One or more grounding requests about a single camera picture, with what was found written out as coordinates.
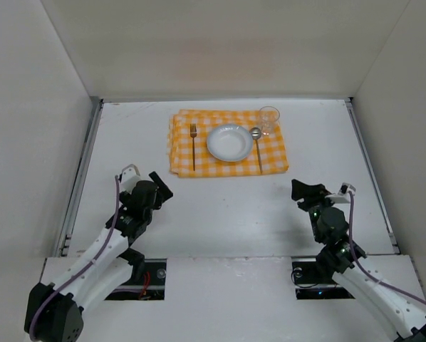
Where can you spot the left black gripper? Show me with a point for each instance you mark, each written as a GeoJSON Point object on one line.
{"type": "Point", "coordinates": [162, 190]}

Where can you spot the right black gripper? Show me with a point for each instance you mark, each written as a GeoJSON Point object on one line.
{"type": "Point", "coordinates": [311, 201]}

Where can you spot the yellow white checkered cloth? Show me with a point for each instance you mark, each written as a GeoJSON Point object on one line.
{"type": "Point", "coordinates": [179, 145]}

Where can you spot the copper fork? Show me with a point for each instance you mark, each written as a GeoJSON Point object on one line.
{"type": "Point", "coordinates": [193, 135]}

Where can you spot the silver spoon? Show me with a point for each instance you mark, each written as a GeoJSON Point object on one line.
{"type": "Point", "coordinates": [256, 135]}

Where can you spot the white ceramic plate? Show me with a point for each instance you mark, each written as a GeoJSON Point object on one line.
{"type": "Point", "coordinates": [230, 143]}

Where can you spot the clear drinking glass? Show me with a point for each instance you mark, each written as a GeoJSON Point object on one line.
{"type": "Point", "coordinates": [268, 119]}

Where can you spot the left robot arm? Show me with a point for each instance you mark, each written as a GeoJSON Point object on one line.
{"type": "Point", "coordinates": [55, 311]}

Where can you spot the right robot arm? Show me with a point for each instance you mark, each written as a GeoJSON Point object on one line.
{"type": "Point", "coordinates": [342, 262]}

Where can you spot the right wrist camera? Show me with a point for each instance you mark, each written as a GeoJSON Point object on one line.
{"type": "Point", "coordinates": [343, 195]}

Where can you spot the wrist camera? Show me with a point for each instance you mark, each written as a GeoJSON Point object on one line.
{"type": "Point", "coordinates": [343, 195]}
{"type": "Point", "coordinates": [129, 177]}

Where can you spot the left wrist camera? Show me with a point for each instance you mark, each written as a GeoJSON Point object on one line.
{"type": "Point", "coordinates": [129, 177]}

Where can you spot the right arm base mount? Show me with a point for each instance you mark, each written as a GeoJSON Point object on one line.
{"type": "Point", "coordinates": [311, 284]}

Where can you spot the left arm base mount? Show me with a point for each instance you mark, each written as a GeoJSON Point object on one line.
{"type": "Point", "coordinates": [147, 280]}

